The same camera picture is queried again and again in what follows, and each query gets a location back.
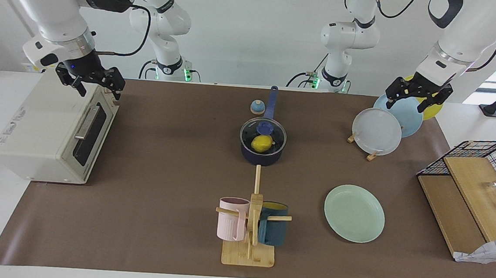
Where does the wooden plate rack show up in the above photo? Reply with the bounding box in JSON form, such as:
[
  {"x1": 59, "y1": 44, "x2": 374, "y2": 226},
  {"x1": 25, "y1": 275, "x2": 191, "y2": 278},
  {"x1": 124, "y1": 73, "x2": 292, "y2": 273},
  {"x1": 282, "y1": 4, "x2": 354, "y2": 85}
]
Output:
[{"x1": 346, "y1": 129, "x2": 382, "y2": 162}]

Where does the grey plate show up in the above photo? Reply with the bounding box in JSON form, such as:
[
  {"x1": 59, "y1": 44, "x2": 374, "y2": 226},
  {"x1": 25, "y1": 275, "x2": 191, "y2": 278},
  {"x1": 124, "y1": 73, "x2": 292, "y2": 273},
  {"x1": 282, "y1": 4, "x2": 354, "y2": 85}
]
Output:
[{"x1": 351, "y1": 106, "x2": 404, "y2": 157}]

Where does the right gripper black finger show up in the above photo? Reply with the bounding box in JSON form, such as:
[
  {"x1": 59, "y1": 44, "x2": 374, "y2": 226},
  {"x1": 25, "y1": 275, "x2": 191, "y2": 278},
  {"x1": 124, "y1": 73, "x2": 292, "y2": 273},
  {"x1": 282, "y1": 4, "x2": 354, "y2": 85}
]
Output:
[
  {"x1": 54, "y1": 65, "x2": 88, "y2": 97},
  {"x1": 102, "y1": 66, "x2": 127, "y2": 101}
]

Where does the white patterned cloth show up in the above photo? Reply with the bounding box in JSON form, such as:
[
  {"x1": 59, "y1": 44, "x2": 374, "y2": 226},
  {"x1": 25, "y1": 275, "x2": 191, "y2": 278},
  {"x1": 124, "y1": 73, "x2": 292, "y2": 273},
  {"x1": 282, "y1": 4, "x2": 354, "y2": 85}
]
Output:
[{"x1": 453, "y1": 233, "x2": 496, "y2": 265}]

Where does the mint green plate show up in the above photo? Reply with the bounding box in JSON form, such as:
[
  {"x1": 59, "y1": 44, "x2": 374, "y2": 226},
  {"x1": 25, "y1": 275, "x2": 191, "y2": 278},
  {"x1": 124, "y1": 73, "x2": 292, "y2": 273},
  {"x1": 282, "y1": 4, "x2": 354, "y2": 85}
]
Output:
[{"x1": 322, "y1": 182, "x2": 388, "y2": 245}]

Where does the glass pot lid blue knob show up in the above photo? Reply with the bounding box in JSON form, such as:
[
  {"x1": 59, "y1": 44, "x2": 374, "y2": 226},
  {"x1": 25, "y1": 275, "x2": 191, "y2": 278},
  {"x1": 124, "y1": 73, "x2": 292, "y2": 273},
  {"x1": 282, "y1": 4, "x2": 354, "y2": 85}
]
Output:
[{"x1": 238, "y1": 116, "x2": 289, "y2": 156}]

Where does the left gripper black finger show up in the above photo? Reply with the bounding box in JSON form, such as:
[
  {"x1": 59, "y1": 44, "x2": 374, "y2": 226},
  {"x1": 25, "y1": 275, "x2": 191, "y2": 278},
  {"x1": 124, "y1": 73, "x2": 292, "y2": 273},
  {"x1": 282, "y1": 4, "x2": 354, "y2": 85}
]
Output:
[
  {"x1": 417, "y1": 83, "x2": 454, "y2": 115},
  {"x1": 385, "y1": 76, "x2": 412, "y2": 111}
]

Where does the black wire basket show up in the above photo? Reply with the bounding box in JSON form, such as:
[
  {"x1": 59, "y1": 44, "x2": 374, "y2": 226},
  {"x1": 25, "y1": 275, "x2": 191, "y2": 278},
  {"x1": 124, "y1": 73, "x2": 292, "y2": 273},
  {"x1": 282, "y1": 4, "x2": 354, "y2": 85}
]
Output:
[{"x1": 415, "y1": 135, "x2": 496, "y2": 198}]

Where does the yellow toy potato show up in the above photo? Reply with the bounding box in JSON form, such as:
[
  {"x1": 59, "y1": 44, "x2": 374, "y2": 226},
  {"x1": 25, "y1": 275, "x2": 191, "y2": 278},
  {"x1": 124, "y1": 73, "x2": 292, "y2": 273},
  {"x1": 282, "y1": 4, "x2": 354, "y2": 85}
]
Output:
[{"x1": 250, "y1": 134, "x2": 274, "y2": 154}]

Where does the brown table mat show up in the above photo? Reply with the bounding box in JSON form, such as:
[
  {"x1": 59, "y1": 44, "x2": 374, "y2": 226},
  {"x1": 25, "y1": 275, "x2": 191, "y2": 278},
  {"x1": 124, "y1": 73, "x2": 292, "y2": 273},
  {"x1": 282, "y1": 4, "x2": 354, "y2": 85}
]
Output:
[{"x1": 0, "y1": 69, "x2": 496, "y2": 278}]

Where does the light wooden shelf board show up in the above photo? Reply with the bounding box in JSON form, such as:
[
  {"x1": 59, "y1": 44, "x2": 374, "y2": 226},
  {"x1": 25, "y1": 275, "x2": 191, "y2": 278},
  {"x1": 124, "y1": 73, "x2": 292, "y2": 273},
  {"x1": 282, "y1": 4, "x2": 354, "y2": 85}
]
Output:
[{"x1": 439, "y1": 155, "x2": 496, "y2": 243}]

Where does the black base cable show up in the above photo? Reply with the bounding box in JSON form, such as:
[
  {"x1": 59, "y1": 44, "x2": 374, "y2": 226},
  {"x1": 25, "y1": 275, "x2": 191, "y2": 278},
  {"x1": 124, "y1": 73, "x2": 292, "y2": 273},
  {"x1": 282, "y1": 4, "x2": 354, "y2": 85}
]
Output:
[
  {"x1": 286, "y1": 50, "x2": 330, "y2": 90},
  {"x1": 139, "y1": 59, "x2": 157, "y2": 80}
]

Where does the light blue plate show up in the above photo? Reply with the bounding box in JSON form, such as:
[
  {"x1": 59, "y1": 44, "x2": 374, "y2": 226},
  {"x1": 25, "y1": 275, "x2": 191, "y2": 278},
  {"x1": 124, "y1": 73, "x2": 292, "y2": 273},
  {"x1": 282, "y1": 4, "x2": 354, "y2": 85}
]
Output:
[{"x1": 371, "y1": 92, "x2": 425, "y2": 139}]

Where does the dark teal mug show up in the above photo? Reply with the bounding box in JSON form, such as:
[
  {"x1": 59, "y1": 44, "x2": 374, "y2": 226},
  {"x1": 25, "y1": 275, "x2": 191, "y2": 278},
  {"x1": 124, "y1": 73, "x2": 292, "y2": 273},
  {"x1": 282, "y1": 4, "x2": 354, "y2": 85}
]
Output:
[{"x1": 257, "y1": 201, "x2": 289, "y2": 247}]

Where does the dark blue saucepan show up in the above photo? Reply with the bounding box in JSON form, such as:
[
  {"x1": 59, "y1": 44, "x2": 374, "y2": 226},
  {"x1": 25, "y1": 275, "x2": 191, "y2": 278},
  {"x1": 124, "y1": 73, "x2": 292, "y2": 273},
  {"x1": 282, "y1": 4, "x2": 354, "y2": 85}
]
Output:
[{"x1": 238, "y1": 84, "x2": 291, "y2": 168}]

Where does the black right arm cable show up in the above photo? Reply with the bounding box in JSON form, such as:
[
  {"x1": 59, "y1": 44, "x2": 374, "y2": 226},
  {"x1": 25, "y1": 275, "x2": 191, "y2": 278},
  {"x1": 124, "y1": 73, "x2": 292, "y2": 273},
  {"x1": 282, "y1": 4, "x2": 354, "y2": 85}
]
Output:
[{"x1": 94, "y1": 1, "x2": 153, "y2": 58}]

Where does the pink ribbed mug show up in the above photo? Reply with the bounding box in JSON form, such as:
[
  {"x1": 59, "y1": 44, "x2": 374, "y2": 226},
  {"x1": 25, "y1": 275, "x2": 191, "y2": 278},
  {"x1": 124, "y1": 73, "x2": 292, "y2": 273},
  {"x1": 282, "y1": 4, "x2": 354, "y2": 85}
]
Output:
[{"x1": 216, "y1": 196, "x2": 251, "y2": 243}]

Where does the yellow plate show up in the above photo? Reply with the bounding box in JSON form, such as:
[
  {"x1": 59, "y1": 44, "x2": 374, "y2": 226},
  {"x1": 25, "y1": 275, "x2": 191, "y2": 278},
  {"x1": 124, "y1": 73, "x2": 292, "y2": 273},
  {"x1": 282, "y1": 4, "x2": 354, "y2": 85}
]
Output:
[{"x1": 400, "y1": 74, "x2": 446, "y2": 122}]

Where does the beige toaster oven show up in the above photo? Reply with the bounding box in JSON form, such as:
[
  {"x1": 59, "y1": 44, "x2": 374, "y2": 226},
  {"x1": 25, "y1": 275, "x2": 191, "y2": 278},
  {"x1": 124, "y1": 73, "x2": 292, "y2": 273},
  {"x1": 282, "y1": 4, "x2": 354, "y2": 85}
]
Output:
[{"x1": 0, "y1": 66, "x2": 122, "y2": 187}]

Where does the wooden mug tree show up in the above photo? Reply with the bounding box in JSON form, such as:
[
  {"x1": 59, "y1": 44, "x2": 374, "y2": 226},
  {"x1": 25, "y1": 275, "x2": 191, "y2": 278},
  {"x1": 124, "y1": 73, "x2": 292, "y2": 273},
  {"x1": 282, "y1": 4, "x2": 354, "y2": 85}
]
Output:
[{"x1": 212, "y1": 162, "x2": 296, "y2": 270}]

